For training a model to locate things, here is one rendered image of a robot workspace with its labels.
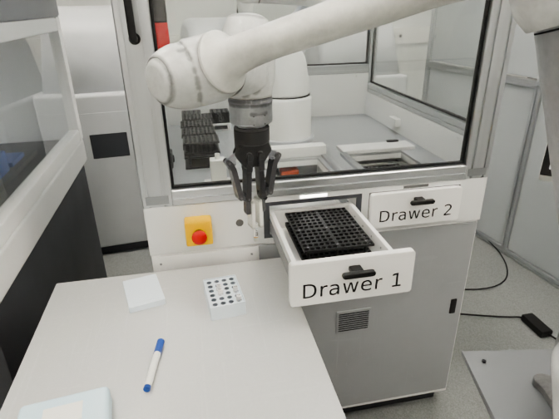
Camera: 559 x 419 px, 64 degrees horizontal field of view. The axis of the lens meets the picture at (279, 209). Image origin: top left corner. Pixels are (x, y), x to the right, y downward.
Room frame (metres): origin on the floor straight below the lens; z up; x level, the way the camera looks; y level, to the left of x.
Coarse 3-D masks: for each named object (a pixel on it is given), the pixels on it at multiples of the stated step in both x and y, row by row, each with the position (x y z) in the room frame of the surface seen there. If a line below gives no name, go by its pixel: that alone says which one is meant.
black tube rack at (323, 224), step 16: (336, 208) 1.17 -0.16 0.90; (288, 224) 1.13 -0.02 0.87; (304, 224) 1.07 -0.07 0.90; (320, 224) 1.07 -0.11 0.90; (336, 224) 1.06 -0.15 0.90; (352, 224) 1.06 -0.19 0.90; (304, 240) 0.98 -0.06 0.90; (320, 240) 0.98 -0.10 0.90; (336, 240) 0.98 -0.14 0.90; (352, 240) 0.98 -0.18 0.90; (304, 256) 0.96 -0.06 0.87; (320, 256) 0.95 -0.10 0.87
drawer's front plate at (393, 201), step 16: (384, 192) 1.21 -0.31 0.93; (400, 192) 1.21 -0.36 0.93; (416, 192) 1.22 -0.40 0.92; (432, 192) 1.23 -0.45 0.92; (448, 192) 1.24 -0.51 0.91; (384, 208) 1.20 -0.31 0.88; (400, 208) 1.21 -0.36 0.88; (416, 208) 1.22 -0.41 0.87; (432, 208) 1.23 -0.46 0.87; (448, 208) 1.24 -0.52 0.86; (384, 224) 1.20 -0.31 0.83; (400, 224) 1.21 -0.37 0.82
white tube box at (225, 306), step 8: (208, 280) 0.97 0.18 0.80; (216, 280) 0.97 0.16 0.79; (224, 280) 0.97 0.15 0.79; (232, 280) 0.96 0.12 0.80; (208, 288) 0.93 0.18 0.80; (224, 288) 0.93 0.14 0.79; (232, 288) 0.93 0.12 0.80; (208, 296) 0.90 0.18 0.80; (216, 296) 0.90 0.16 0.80; (224, 296) 0.90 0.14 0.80; (232, 296) 0.90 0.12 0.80; (208, 304) 0.89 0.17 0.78; (216, 304) 0.87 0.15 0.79; (224, 304) 0.86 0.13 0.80; (232, 304) 0.86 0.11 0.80; (240, 304) 0.87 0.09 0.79; (216, 312) 0.85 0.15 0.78; (224, 312) 0.86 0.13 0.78; (232, 312) 0.86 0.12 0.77; (240, 312) 0.87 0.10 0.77
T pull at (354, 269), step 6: (354, 270) 0.82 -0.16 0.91; (360, 270) 0.82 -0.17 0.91; (366, 270) 0.82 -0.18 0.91; (372, 270) 0.82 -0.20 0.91; (342, 276) 0.81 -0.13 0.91; (348, 276) 0.80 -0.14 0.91; (354, 276) 0.81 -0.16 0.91; (360, 276) 0.81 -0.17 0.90; (366, 276) 0.81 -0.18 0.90; (372, 276) 0.82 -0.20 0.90
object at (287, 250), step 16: (288, 208) 1.19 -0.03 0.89; (304, 208) 1.19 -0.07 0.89; (320, 208) 1.20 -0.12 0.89; (352, 208) 1.19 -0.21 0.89; (272, 224) 1.12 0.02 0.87; (368, 224) 1.07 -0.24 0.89; (288, 240) 1.10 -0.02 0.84; (384, 240) 0.98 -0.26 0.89; (288, 256) 0.92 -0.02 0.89; (288, 272) 0.91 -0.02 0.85
